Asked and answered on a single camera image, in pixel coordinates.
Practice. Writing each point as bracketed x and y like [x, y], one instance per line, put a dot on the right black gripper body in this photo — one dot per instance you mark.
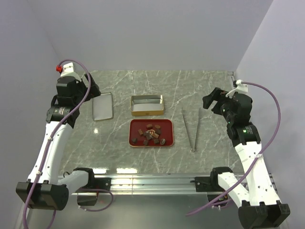
[219, 95]

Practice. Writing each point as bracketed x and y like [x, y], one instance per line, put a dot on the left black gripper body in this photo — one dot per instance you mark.
[93, 92]

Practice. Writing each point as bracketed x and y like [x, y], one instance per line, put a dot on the long metal tweezers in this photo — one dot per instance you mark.
[192, 130]

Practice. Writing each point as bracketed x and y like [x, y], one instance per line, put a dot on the light brown bar chocolate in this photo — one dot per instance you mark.
[155, 135]

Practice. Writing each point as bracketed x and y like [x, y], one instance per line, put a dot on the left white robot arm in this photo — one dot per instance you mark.
[43, 189]

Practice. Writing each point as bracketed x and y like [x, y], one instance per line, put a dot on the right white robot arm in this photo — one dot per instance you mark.
[259, 206]

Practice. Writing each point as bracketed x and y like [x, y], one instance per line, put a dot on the silver tin lid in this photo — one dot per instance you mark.
[102, 107]

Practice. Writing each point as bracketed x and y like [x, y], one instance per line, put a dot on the red emergency knob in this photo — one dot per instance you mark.
[59, 68]

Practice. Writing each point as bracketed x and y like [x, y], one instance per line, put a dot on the gold tin box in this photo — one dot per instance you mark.
[147, 105]

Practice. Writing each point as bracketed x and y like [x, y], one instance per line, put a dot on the red gold-rimmed tray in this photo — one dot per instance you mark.
[166, 132]

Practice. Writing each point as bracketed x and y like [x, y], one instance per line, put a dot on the side aluminium rail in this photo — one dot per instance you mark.
[231, 76]

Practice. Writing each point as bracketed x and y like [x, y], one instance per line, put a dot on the aluminium mounting rail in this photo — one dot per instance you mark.
[157, 184]

